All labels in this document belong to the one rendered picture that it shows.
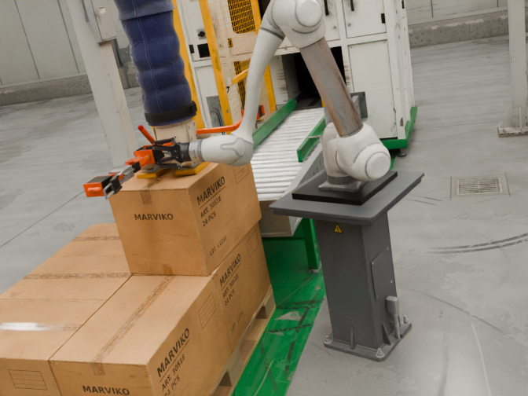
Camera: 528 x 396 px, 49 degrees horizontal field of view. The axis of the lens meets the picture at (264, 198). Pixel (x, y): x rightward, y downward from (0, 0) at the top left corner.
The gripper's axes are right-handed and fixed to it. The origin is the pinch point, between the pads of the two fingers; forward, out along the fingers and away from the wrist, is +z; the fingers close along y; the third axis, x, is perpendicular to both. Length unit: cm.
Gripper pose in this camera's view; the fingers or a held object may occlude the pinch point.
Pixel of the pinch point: (148, 155)
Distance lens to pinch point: 241.6
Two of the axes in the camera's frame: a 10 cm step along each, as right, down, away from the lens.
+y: 1.8, 9.2, 3.4
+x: 3.1, -3.8, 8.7
